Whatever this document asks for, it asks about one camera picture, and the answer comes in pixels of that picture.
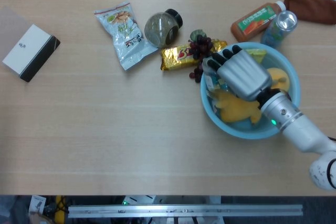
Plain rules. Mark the brown cloth pouch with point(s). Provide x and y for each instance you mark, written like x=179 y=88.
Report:
x=312 y=7

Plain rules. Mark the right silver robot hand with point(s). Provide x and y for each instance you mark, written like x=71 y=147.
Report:
x=244 y=74

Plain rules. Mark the light blue plastic basin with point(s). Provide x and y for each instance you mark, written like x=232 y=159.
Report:
x=236 y=129

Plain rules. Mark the orange juice bottle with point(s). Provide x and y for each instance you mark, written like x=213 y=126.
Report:
x=252 y=22

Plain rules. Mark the silver nut snack bag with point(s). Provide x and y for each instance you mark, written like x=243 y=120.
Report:
x=126 y=35

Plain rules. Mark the aluminium rail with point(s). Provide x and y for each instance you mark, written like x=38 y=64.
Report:
x=183 y=211

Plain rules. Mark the dark purple grape bunch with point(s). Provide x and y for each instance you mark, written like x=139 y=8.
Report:
x=200 y=45

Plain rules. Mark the green snack package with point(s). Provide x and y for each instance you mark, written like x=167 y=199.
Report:
x=258 y=54

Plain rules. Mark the white and black box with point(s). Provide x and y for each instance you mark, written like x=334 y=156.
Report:
x=29 y=51

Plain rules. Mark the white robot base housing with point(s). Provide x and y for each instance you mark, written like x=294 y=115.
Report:
x=139 y=200

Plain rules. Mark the glass jar black lid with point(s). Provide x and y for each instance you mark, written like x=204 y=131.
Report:
x=160 y=28

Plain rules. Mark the blue drink can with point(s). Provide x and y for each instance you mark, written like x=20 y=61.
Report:
x=275 y=32

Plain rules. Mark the yellow plush toy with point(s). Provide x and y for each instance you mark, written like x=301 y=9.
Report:
x=236 y=108

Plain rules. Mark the gold wrapped biscuit pack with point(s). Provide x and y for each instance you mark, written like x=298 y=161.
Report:
x=176 y=57

